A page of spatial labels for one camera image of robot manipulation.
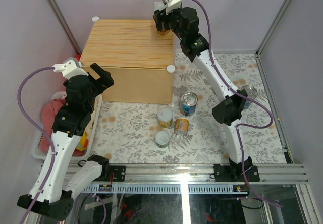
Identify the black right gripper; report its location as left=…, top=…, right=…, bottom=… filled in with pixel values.
left=152, top=5, right=185, bottom=41

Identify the blue soup can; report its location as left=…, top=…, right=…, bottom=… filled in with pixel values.
left=180, top=92, right=198, bottom=116

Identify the tall yellow lidded can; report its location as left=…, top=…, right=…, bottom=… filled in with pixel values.
left=157, top=28, right=170, bottom=35

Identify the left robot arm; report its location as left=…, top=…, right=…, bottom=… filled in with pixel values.
left=17, top=58, right=114, bottom=223

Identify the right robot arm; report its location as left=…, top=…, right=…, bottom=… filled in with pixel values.
left=153, top=3, right=253, bottom=181

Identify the wooden storage box counter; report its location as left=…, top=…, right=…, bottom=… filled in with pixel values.
left=80, top=19, right=175, bottom=104

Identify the white corner connector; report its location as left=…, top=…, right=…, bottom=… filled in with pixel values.
left=166, top=65, right=176, bottom=73

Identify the red cloth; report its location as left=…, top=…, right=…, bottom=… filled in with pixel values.
left=40, top=54, right=85, bottom=157

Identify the short yellow can standing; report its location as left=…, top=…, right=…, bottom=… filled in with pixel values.
left=157, top=108, right=173, bottom=128

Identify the short green can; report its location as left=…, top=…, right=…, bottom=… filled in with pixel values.
left=154, top=131, right=170, bottom=148

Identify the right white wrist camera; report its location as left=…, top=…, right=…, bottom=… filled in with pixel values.
left=154, top=0, right=182, bottom=15

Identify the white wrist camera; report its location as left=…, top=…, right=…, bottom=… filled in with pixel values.
left=53, top=57, right=88, bottom=79
left=154, top=0, right=182, bottom=15

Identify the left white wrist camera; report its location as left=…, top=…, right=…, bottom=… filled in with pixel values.
left=53, top=57, right=88, bottom=79

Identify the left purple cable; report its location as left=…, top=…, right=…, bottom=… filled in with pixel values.
left=17, top=66, right=61, bottom=224

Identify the aluminium mounting rail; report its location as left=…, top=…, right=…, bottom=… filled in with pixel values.
left=37, top=162, right=310, bottom=194

